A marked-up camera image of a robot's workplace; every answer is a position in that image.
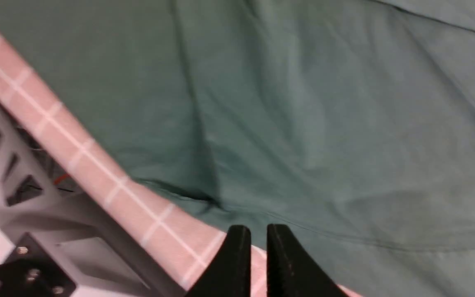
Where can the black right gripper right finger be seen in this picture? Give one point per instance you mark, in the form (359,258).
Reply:
(291,271)

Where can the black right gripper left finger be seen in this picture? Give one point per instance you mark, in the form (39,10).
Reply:
(229,273)

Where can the green long-sleeve top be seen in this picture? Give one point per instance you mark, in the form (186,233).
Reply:
(350,121)

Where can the pink checkered table cloth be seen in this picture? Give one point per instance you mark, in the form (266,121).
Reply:
(182,245)

